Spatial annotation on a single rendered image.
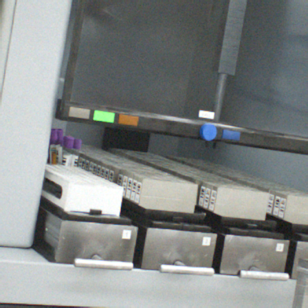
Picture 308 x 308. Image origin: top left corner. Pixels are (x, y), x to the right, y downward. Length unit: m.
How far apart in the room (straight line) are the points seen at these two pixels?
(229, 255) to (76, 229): 0.29
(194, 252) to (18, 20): 0.50
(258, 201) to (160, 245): 0.25
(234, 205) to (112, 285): 0.30
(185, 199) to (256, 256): 0.16
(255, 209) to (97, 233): 0.35
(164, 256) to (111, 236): 0.11
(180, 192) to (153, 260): 0.15
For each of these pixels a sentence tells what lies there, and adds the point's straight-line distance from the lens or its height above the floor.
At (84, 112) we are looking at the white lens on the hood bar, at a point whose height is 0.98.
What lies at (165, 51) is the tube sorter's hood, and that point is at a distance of 1.62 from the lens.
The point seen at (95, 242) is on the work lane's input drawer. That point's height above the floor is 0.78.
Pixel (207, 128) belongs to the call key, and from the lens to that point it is 1.64.
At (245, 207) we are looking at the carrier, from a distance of 1.73.
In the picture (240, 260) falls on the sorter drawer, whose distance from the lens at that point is 1.66.
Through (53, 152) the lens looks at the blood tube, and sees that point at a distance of 1.76.
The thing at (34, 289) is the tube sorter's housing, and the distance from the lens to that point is 1.52.
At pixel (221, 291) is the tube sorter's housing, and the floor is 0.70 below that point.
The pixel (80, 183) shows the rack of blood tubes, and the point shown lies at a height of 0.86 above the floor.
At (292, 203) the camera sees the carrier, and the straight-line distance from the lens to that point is 1.78.
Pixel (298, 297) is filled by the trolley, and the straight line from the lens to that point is 1.45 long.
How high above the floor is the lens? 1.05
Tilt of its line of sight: 3 degrees down
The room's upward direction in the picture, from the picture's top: 10 degrees clockwise
